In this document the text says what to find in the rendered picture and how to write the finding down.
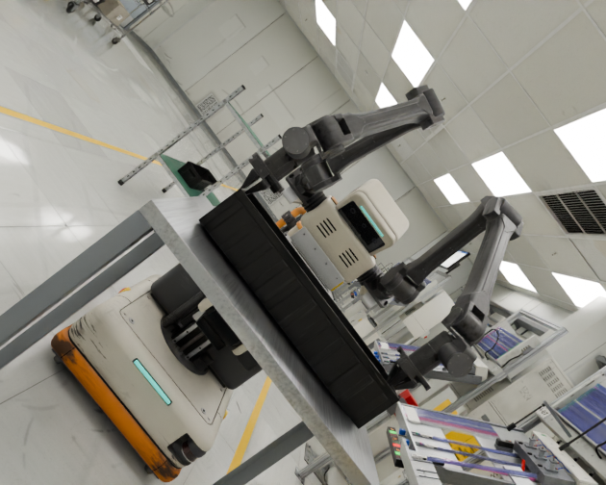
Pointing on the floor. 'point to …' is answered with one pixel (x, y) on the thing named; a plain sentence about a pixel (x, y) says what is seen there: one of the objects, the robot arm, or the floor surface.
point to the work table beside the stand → (229, 283)
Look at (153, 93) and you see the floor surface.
